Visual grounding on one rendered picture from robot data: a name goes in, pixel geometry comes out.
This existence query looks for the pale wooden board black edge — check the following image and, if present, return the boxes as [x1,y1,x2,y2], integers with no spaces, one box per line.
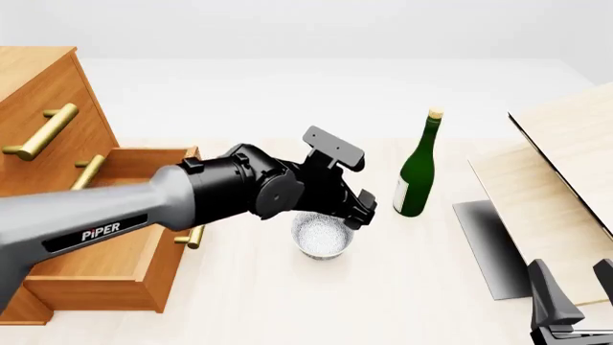
[507,81,613,242]

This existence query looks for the wooden cabinet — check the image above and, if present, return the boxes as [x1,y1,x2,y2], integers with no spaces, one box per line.
[0,45,202,327]

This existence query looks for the wooden drawer long handle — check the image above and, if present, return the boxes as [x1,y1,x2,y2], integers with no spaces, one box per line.
[0,54,121,170]

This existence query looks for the green wine bottle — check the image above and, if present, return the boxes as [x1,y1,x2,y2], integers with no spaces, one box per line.
[392,106,445,219]

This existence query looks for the long brass drawer handle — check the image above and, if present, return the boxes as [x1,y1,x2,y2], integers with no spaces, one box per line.
[1,103,79,162]

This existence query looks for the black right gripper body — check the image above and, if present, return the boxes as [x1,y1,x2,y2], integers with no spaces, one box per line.
[528,318,613,345]

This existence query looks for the open wooden drawer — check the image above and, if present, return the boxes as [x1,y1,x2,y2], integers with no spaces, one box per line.
[22,146,208,314]

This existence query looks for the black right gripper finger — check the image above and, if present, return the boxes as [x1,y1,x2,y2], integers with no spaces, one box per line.
[527,258,587,329]
[592,257,613,300]

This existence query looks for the flat dark grey plate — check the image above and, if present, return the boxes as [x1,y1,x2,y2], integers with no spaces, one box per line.
[451,199,534,302]

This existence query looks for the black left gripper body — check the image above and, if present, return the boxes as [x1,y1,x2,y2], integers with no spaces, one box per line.
[331,178,379,231]

